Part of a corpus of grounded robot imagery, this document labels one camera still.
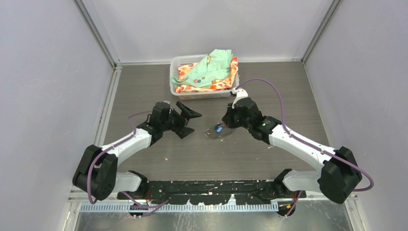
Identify white perforated plastic basket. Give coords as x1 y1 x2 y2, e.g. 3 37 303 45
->
169 54 239 100

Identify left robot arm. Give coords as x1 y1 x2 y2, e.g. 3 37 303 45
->
72 101 202 205

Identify blue plastic key tag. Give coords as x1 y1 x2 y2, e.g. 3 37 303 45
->
214 125 224 134

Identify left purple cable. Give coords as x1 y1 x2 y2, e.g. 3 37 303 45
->
87 110 153 205

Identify orange patterned cloth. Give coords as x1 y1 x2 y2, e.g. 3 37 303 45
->
170 57 239 93

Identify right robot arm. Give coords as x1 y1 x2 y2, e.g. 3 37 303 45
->
222 97 362 204

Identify perforated metal key plate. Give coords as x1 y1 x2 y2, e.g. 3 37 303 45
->
204 126 236 139

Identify green patterned cloth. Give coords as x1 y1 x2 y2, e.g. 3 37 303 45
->
171 49 233 88

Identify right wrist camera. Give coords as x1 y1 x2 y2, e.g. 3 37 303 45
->
231 87 248 108

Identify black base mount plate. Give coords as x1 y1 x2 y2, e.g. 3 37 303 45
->
117 175 306 205

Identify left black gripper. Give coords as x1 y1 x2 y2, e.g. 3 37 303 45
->
161 102 201 138

